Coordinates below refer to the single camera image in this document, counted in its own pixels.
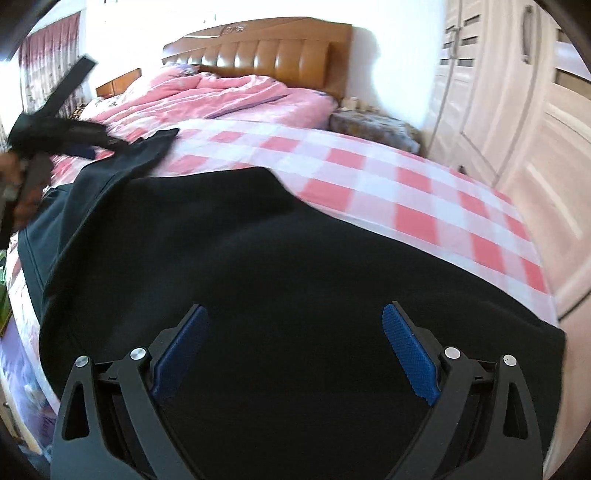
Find dark pink patterned curtain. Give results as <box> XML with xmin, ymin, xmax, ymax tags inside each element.
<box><xmin>18</xmin><ymin>11</ymin><xmax>87</xmax><ymax>116</ymax></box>

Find cloth-covered nightstand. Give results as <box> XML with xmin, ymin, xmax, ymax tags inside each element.
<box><xmin>329</xmin><ymin>105</ymin><xmax>422</xmax><ymax>154</ymax></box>

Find white wardrobe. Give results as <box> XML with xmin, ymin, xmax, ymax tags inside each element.
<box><xmin>422</xmin><ymin>0</ymin><xmax>591</xmax><ymax>320</ymax></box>

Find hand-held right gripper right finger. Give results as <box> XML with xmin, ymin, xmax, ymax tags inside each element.
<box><xmin>381</xmin><ymin>302</ymin><xmax>544</xmax><ymax>480</ymax></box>

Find pink quilt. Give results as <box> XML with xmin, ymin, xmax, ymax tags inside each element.
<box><xmin>87</xmin><ymin>65</ymin><xmax>341</xmax><ymax>140</ymax></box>

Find person's left hand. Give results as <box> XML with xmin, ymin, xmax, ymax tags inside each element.
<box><xmin>0</xmin><ymin>154</ymin><xmax>43</xmax><ymax>229</ymax></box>

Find black pants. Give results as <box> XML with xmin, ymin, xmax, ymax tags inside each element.
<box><xmin>18</xmin><ymin>128</ymin><xmax>568</xmax><ymax>480</ymax></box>

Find pink white checked bed sheet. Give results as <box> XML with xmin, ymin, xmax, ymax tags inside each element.
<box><xmin>46</xmin><ymin>117</ymin><xmax>560</xmax><ymax>325</ymax></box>

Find brown padded headboard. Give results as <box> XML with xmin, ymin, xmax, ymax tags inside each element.
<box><xmin>161</xmin><ymin>17</ymin><xmax>354</xmax><ymax>101</ymax></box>

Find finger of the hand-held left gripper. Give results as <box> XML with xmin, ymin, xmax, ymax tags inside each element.
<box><xmin>58</xmin><ymin>120</ymin><xmax>132</xmax><ymax>151</ymax></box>
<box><xmin>50</xmin><ymin>137</ymin><xmax>99</xmax><ymax>160</ymax></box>

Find lilac printed bed skirt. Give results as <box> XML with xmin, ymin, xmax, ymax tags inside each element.
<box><xmin>0</xmin><ymin>258</ymin><xmax>62</xmax><ymax>455</ymax></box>

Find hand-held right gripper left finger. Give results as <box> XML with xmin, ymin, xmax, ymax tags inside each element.
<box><xmin>51</xmin><ymin>304</ymin><xmax>211</xmax><ymax>480</ymax></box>

